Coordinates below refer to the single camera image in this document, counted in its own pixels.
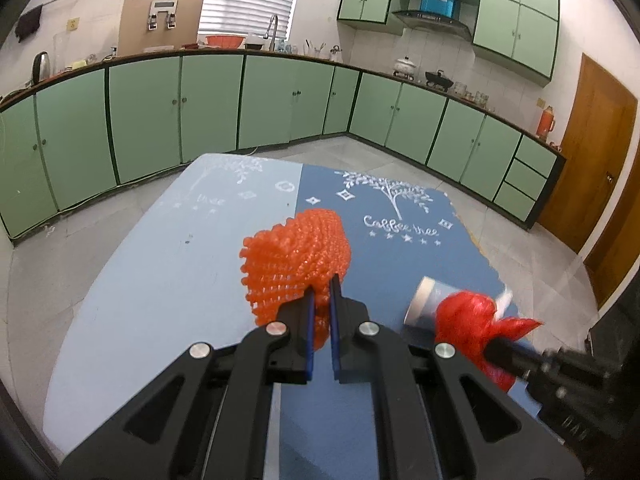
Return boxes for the red plastic bag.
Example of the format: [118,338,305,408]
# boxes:
[435,290,542,392]

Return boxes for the blue paper cup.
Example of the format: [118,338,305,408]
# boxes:
[404,276,513,332]

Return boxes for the orange foam net sleeve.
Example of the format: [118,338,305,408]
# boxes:
[240,208,352,350]

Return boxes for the kitchen faucet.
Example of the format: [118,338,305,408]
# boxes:
[264,14,279,52]

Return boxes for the black glass cabinet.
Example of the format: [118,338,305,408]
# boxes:
[587,284,639,394]

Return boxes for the wooden door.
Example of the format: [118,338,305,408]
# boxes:
[585,154,640,309]
[538,55,638,252]

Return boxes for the blue table mat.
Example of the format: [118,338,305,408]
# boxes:
[44,155,504,452]

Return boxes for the orange thermos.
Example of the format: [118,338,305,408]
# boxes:
[536,105,555,142]

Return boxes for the black wok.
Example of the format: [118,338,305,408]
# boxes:
[425,70,454,92]

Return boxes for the white pot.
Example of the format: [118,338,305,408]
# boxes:
[393,56,418,81]

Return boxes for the green lower cabinets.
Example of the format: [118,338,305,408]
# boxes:
[1,51,565,240]

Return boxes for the green cabinets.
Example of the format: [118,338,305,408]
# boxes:
[337,0,561,87]
[1,51,565,240]

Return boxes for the green upper cabinets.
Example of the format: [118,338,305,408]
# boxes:
[337,0,561,87]

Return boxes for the range hood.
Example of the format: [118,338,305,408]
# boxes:
[392,0,472,42]

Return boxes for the red basin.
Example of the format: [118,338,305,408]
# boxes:
[205,35,245,50]

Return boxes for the electric kettle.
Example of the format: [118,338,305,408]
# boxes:
[32,51,51,86]

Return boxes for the cardboard box with scale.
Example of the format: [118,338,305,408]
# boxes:
[116,0,204,58]

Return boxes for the dark hanging towel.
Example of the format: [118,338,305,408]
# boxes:
[14,4,43,42]

